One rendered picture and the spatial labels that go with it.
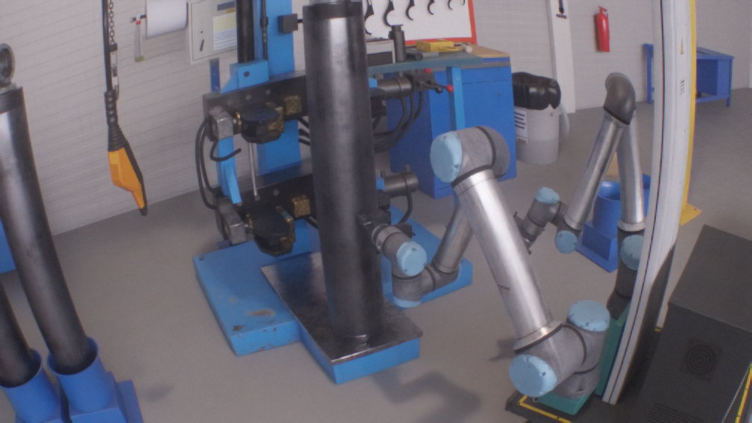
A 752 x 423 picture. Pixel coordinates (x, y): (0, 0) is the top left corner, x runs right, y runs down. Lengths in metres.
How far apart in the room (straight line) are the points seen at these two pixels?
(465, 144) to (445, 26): 3.65
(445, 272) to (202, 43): 1.82
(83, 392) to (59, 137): 2.57
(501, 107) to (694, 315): 2.94
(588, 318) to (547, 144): 3.09
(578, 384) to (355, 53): 1.30
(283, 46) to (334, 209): 0.99
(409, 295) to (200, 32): 1.85
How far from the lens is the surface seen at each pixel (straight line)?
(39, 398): 2.34
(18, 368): 2.26
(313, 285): 2.81
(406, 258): 1.84
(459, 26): 5.19
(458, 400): 2.31
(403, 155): 4.16
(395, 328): 2.48
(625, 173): 2.01
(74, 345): 2.16
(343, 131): 2.02
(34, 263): 1.98
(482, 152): 1.52
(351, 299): 2.29
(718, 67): 8.35
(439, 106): 3.76
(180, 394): 2.49
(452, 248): 1.87
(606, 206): 3.19
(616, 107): 1.80
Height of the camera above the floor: 1.59
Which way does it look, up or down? 25 degrees down
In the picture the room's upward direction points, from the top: 4 degrees counter-clockwise
